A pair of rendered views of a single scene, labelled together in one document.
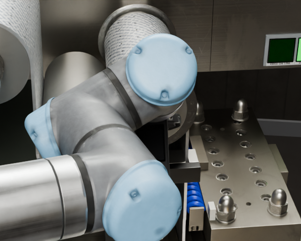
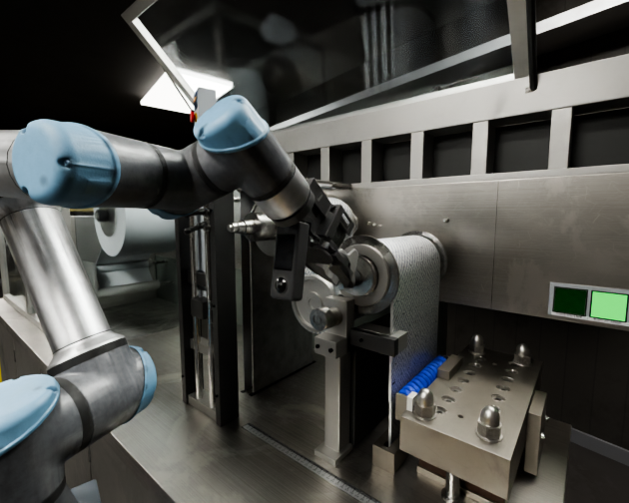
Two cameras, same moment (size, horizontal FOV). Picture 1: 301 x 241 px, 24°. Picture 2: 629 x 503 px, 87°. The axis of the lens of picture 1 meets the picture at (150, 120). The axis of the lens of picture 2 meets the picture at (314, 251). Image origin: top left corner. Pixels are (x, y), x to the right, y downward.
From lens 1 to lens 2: 0.73 m
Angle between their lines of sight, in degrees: 49
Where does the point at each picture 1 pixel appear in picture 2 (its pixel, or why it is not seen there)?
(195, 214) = (400, 401)
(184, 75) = (221, 114)
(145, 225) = (32, 168)
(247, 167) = (490, 392)
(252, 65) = (536, 311)
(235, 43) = (517, 286)
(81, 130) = not seen: hidden behind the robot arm
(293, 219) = (500, 450)
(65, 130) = not seen: hidden behind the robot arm
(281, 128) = not seen: outside the picture
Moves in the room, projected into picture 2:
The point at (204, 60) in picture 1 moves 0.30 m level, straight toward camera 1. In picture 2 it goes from (485, 296) to (413, 322)
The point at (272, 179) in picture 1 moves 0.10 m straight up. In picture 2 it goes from (510, 410) to (514, 354)
